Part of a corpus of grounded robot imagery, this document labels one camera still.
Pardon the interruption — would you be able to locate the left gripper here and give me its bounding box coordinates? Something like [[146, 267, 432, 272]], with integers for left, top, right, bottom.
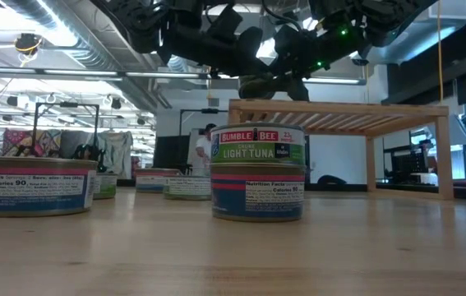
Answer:
[[162, 24, 290, 90]]

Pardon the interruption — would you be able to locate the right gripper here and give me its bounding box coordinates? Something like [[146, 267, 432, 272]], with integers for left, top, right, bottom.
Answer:
[[271, 18, 371, 103]]

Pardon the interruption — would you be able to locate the green label tuna can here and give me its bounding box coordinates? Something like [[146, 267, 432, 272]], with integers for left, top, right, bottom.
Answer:
[[162, 174, 213, 201], [210, 122, 307, 166], [92, 172, 118, 201], [238, 75, 275, 100]]

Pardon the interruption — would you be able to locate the wooden slatted shelf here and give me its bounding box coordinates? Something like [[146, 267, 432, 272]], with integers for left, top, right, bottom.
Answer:
[[227, 98, 455, 201]]

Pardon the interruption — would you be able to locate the blue pink label can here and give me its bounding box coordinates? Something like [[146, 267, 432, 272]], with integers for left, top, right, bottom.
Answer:
[[0, 155, 99, 218], [134, 167, 182, 194], [210, 162, 306, 224]]

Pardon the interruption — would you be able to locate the bright ceiling light panel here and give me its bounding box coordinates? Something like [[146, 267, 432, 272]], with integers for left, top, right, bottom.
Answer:
[[256, 39, 277, 58]]

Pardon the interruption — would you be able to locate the black cabinet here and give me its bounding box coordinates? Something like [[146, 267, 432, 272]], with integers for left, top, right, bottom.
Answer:
[[304, 135, 311, 184]]

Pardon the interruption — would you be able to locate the black rounded object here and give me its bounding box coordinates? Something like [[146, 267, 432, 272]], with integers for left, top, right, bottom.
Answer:
[[316, 174, 348, 186]]

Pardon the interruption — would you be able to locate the person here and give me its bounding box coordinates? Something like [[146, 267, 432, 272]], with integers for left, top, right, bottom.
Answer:
[[191, 123, 218, 177]]

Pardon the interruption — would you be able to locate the desk computer monitor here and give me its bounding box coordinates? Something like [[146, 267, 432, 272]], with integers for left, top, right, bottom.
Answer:
[[384, 143, 430, 176]]

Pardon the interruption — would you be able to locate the black monitor screen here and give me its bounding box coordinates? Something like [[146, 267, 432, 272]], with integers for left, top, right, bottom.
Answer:
[[153, 134, 191, 170]]

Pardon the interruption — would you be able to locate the white rounded object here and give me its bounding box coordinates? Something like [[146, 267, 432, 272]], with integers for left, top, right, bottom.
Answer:
[[411, 172, 439, 186]]

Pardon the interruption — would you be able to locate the grey lamp shade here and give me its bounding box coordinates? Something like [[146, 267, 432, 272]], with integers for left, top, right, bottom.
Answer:
[[448, 113, 466, 147]]

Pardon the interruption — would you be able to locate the grey white cloth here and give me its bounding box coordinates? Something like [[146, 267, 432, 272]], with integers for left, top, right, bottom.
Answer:
[[59, 129, 135, 176]]

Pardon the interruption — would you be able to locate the colourful patterned cloth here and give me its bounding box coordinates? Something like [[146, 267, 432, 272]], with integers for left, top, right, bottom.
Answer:
[[1, 127, 63, 158]]

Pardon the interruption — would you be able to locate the black stand frame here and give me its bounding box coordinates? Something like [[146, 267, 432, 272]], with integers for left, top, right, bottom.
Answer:
[[178, 108, 230, 139], [30, 101, 101, 160]]

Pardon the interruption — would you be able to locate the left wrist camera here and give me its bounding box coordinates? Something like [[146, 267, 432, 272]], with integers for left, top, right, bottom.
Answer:
[[207, 3, 244, 42]]

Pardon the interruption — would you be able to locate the yellow hanging cable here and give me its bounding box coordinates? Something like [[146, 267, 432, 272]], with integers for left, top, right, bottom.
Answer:
[[436, 0, 444, 106]]

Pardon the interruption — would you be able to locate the silver spiral air duct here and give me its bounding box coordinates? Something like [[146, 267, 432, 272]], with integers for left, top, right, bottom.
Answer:
[[0, 0, 159, 110]]

